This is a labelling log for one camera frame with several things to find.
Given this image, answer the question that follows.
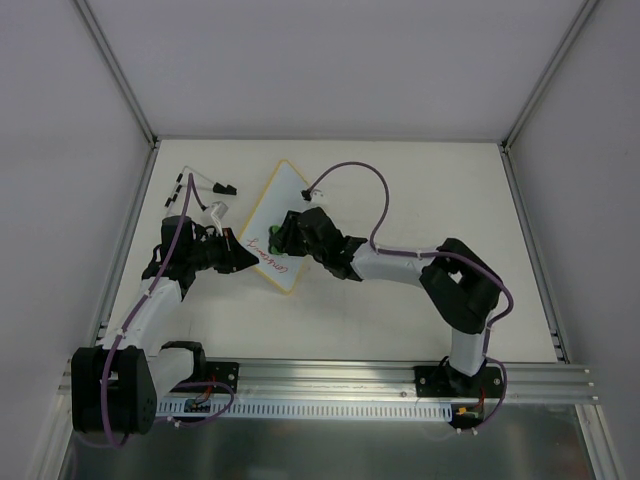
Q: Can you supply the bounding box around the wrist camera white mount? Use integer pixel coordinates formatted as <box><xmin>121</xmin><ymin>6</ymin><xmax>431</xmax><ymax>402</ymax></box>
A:
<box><xmin>204</xmin><ymin>201</ymin><xmax>228</xmax><ymax>235</ymax></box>
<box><xmin>300</xmin><ymin>188</ymin><xmax>325</xmax><ymax>204</ymax></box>

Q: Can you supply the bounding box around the green whiteboard eraser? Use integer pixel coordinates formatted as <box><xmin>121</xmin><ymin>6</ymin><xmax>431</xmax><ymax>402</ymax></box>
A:
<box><xmin>268</xmin><ymin>225</ymin><xmax>283</xmax><ymax>255</ymax></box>

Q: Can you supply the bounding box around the yellow-framed small whiteboard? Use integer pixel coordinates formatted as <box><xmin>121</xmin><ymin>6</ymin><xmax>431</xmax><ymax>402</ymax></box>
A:
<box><xmin>239</xmin><ymin>160</ymin><xmax>308</xmax><ymax>294</ymax></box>

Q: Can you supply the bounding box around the wire whiteboard stand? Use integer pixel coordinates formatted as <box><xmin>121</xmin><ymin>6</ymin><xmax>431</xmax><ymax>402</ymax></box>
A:
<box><xmin>164</xmin><ymin>166</ymin><xmax>238</xmax><ymax>211</ymax></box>

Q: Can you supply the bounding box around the left aluminium frame post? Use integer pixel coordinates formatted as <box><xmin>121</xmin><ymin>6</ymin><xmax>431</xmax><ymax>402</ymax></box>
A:
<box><xmin>71</xmin><ymin>0</ymin><xmax>157</xmax><ymax>148</ymax></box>

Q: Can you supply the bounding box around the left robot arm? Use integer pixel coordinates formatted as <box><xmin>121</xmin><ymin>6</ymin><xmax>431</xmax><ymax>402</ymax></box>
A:
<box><xmin>71</xmin><ymin>215</ymin><xmax>259</xmax><ymax>442</ymax></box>

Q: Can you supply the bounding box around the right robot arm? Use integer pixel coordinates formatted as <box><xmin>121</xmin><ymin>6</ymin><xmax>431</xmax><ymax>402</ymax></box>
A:
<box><xmin>269</xmin><ymin>207</ymin><xmax>514</xmax><ymax>397</ymax></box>

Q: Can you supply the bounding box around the white slotted cable duct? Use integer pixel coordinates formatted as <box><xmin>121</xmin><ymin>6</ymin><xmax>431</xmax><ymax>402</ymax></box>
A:
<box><xmin>156</xmin><ymin>397</ymin><xmax>453</xmax><ymax>423</ymax></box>

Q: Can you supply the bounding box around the aluminium frame post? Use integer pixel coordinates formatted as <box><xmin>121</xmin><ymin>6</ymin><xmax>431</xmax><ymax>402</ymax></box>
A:
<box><xmin>501</xmin><ymin>0</ymin><xmax>601</xmax><ymax>152</ymax></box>
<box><xmin>71</xmin><ymin>0</ymin><xmax>157</xmax><ymax>148</ymax></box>

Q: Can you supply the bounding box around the right aluminium frame post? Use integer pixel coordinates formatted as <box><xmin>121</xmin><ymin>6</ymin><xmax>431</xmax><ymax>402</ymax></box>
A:
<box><xmin>501</xmin><ymin>0</ymin><xmax>601</xmax><ymax>152</ymax></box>

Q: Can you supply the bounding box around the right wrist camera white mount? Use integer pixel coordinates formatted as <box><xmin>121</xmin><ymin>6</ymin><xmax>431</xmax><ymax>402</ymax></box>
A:
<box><xmin>300</xmin><ymin>188</ymin><xmax>325</xmax><ymax>204</ymax></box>

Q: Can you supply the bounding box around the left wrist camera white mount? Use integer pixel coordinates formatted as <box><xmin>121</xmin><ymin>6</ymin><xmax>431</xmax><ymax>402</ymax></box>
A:
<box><xmin>204</xmin><ymin>201</ymin><xmax>228</xmax><ymax>235</ymax></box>

